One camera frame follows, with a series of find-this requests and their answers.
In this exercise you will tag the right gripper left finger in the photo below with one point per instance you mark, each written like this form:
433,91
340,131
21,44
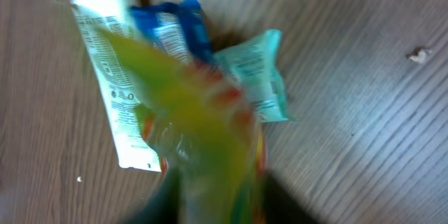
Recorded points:
163,206

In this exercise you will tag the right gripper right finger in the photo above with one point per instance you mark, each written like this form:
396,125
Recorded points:
280,207

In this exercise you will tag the green snack bag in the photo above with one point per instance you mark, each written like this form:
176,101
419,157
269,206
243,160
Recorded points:
203,125

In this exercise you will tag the white tube gold cap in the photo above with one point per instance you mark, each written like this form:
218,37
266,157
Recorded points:
115,83

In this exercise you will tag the light teal tissue pack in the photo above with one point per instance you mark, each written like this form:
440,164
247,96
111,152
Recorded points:
252,65

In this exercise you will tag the blue snack wrapper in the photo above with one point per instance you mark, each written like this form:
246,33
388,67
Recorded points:
176,29

